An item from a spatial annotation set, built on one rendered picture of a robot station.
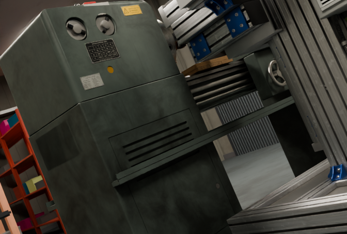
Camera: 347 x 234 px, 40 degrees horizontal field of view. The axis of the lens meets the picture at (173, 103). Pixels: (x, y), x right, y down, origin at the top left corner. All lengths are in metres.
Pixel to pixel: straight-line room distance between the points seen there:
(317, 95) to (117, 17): 0.91
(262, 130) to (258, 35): 5.13
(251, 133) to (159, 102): 5.06
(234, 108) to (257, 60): 4.49
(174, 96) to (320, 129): 0.67
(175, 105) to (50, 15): 0.65
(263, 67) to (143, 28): 0.81
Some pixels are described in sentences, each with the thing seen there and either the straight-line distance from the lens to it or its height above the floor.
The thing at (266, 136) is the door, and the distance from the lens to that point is 6.89.
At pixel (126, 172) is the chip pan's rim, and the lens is 1.80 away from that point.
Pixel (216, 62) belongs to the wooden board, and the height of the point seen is 0.88.
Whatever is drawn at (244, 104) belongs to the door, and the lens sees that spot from 6.97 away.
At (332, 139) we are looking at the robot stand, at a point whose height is 0.37.
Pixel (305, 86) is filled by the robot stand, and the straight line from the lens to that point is 1.81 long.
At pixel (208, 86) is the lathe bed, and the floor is 0.78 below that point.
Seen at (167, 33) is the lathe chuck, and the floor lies 1.10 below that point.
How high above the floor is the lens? 0.59
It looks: 4 degrees up
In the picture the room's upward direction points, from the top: 23 degrees counter-clockwise
